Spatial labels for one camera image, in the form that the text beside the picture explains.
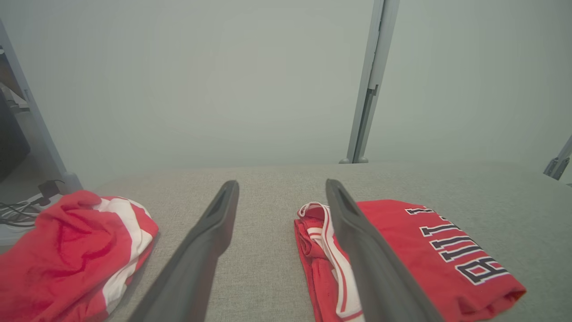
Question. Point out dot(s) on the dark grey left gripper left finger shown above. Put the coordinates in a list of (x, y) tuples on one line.
[(196, 259)]

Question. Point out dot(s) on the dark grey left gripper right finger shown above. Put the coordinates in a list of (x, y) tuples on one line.
[(375, 268)]

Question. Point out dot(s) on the red Bulls basketball jersey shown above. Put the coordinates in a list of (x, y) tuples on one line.
[(402, 232)]

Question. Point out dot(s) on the red shorts white waistband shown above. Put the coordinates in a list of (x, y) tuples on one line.
[(67, 255)]

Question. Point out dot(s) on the black power adapter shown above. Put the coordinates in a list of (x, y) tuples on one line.
[(49, 188)]

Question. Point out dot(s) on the grey metal partition post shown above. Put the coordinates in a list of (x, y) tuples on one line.
[(373, 76)]

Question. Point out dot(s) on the grey metal frame leg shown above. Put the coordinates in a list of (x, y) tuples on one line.
[(40, 129)]

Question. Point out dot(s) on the grey slanted frame leg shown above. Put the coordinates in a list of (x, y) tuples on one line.
[(558, 161)]

